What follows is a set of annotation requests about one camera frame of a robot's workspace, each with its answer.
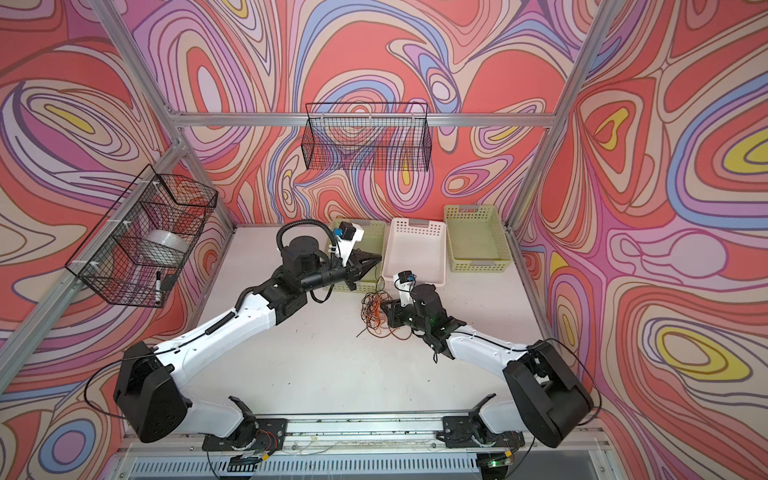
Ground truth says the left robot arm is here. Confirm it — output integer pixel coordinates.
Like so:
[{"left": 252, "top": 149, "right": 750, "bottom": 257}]
[{"left": 113, "top": 221, "right": 382, "bottom": 450}]

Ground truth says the orange cable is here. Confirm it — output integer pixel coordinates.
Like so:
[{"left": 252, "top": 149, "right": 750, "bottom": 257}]
[{"left": 361, "top": 296, "right": 391, "bottom": 334}]

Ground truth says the red cable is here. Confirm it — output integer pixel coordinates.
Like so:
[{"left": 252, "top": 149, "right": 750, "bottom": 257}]
[{"left": 356, "top": 292, "right": 415, "bottom": 342}]

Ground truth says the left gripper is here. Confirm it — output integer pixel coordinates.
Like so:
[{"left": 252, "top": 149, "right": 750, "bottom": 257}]
[{"left": 297, "top": 251, "right": 382, "bottom": 297}]

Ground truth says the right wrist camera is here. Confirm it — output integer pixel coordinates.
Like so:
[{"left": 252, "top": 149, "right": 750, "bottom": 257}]
[{"left": 393, "top": 270, "right": 416, "bottom": 307}]

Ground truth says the white plastic basket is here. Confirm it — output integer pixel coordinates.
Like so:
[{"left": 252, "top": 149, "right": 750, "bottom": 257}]
[{"left": 382, "top": 217, "right": 448, "bottom": 290}]

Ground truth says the black wire basket wall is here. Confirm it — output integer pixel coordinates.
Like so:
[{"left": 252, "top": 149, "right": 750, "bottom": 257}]
[
  {"left": 66, "top": 166, "right": 218, "bottom": 308},
  {"left": 301, "top": 101, "right": 432, "bottom": 173}
]

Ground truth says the black cable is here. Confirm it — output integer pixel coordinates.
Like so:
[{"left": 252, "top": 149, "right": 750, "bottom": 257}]
[{"left": 362, "top": 290, "right": 397, "bottom": 313}]

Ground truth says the white bowl in wire basket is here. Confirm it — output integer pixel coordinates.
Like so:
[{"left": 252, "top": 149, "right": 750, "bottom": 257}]
[{"left": 144, "top": 229, "right": 189, "bottom": 254}]

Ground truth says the black wire basket left wall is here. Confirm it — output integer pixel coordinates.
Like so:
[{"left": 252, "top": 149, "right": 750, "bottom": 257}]
[{"left": 66, "top": 166, "right": 218, "bottom": 308}]

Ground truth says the green plastic basket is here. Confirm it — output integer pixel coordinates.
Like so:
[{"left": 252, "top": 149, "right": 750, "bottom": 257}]
[
  {"left": 331, "top": 218, "right": 388, "bottom": 294},
  {"left": 443, "top": 205, "right": 512, "bottom": 273}
]

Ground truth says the right green plastic basket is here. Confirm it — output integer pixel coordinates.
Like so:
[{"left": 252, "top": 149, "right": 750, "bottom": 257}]
[{"left": 443, "top": 205, "right": 512, "bottom": 273}]

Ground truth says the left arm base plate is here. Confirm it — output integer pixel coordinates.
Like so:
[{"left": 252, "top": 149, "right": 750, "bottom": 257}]
[{"left": 202, "top": 417, "right": 288, "bottom": 453}]

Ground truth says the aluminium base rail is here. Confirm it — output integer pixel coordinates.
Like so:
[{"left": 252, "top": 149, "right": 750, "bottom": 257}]
[{"left": 118, "top": 411, "right": 612, "bottom": 457}]

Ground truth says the black marker in wire basket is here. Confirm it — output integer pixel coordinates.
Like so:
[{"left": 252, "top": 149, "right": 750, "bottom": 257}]
[{"left": 154, "top": 270, "right": 163, "bottom": 307}]

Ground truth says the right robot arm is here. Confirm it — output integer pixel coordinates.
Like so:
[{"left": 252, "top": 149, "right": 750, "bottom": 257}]
[{"left": 381, "top": 284, "right": 595, "bottom": 448}]

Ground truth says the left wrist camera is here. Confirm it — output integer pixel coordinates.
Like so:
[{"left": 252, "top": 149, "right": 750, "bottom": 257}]
[{"left": 333, "top": 221, "right": 364, "bottom": 266}]

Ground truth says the black wire basket back wall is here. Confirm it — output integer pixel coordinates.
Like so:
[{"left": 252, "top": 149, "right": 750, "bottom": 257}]
[{"left": 301, "top": 101, "right": 432, "bottom": 173}]

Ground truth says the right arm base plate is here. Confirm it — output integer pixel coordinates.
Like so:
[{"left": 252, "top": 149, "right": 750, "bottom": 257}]
[{"left": 435, "top": 414, "right": 526, "bottom": 451}]

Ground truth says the left green plastic basket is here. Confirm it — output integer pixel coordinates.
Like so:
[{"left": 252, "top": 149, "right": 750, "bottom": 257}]
[{"left": 331, "top": 218, "right": 388, "bottom": 294}]

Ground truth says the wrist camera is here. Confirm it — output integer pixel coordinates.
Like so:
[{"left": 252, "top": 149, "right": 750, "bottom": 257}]
[
  {"left": 393, "top": 270, "right": 416, "bottom": 307},
  {"left": 333, "top": 221, "right": 364, "bottom": 266}
]

